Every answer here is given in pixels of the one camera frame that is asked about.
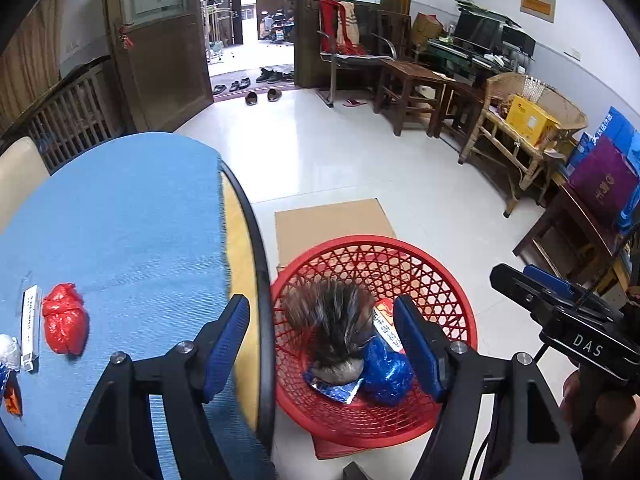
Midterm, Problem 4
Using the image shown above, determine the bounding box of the black cable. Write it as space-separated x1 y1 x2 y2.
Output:
19 444 66 467

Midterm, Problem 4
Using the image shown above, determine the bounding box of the large black monitor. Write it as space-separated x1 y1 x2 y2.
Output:
452 10 503 53

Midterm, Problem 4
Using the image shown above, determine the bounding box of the person's right hand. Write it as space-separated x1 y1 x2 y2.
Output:
560 371 640 466

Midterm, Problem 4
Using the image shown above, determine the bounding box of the metal frame chair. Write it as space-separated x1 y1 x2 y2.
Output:
316 0 396 108

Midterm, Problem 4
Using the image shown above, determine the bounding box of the brown furry ball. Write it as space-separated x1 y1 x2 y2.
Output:
284 279 376 386

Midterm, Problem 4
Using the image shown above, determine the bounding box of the wooden crib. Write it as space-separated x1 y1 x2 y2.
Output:
0 55 126 176

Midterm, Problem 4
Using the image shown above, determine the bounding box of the rattan chair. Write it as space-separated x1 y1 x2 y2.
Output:
459 72 588 218

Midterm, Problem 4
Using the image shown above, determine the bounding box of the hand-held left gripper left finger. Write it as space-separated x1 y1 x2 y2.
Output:
61 294 251 480

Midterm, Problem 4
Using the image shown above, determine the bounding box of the blue plastic bag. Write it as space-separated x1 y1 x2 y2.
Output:
360 337 416 406

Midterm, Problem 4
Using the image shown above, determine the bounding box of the dark wooden stool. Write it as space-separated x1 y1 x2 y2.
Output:
375 60 456 136

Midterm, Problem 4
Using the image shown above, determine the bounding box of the red and white wrapper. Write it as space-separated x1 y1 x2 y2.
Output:
372 297 403 356

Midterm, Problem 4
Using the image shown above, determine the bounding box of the yellow cardboard box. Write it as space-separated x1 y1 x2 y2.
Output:
505 95 561 147

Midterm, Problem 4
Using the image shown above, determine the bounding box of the red plastic bag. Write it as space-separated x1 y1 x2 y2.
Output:
41 283 90 357

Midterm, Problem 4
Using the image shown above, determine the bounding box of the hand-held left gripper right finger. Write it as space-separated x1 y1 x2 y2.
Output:
393 295 583 480

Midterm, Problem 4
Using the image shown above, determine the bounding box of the round black-rimmed table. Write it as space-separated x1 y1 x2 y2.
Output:
218 160 277 461

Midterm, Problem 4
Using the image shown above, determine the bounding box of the brown curtain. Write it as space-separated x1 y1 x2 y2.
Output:
0 0 63 131

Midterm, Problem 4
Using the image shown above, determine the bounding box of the wooden door with red tassel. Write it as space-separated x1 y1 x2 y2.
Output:
102 0 216 133

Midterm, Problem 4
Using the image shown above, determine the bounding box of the white medicine box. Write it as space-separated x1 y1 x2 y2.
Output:
20 284 41 373

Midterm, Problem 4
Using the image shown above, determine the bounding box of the wooden door with stained glass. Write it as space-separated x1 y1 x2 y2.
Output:
294 0 416 88

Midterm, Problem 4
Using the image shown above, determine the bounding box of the clear plastic packaging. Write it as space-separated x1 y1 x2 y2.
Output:
0 334 22 373

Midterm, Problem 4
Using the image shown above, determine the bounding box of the orange wall sign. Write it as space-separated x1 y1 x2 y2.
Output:
520 0 557 23

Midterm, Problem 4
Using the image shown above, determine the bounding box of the blue and white packet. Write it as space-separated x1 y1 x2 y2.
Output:
305 370 366 406

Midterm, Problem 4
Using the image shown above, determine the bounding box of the flat cardboard sheet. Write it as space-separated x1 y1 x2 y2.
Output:
275 199 399 281

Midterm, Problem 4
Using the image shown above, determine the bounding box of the blue printed box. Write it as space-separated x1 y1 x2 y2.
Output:
567 106 640 233

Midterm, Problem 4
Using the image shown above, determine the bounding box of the green desk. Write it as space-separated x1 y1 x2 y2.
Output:
417 37 531 91

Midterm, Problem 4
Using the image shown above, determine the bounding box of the red cloth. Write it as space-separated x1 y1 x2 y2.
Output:
319 0 373 56

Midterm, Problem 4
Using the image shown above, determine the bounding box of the small black monitor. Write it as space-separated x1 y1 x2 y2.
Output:
501 25 536 58

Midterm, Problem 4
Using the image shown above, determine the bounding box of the red plastic mesh basket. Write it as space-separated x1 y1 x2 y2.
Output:
270 235 478 448

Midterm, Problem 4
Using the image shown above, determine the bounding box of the dark wooden side table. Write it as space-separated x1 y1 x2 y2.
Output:
432 80 486 151

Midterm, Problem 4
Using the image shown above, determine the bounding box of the low dark wooden table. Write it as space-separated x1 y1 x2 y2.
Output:
514 185 631 296

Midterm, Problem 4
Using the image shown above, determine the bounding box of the brown cardboard box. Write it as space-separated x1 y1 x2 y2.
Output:
411 12 445 53

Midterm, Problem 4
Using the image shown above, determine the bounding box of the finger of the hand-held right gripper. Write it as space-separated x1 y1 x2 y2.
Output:
490 262 556 328
522 264 618 318

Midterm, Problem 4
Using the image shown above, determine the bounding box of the blue tablecloth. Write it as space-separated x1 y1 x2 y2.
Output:
0 132 278 480

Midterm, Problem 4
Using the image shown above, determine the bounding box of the purple gift bag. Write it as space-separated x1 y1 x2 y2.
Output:
569 135 640 228

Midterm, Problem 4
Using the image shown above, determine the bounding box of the cream leather chair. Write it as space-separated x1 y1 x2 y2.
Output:
0 136 51 233

